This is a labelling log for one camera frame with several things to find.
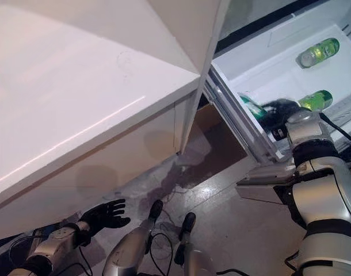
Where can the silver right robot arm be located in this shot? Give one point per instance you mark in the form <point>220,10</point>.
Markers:
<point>322,195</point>

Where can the green drink can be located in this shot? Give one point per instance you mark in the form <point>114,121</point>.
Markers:
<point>319,51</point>
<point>316,100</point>
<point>251,106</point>

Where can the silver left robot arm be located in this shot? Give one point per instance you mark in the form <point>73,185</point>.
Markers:
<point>49,247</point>

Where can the robot leg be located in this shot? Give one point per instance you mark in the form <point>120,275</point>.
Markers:
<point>129,247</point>
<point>190,247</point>

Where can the robot left leg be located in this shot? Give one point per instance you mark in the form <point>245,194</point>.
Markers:
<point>129,247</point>

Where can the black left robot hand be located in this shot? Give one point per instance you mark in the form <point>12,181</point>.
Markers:
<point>103,217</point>

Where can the silver fridge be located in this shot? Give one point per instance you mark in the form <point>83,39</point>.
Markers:
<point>250,14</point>

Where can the white tall side panel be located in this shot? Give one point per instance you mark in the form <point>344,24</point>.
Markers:
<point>192,37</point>

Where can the robot right leg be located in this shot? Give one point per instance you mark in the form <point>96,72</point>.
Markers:
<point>190,247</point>

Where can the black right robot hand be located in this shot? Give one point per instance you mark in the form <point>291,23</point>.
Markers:
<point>282,110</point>

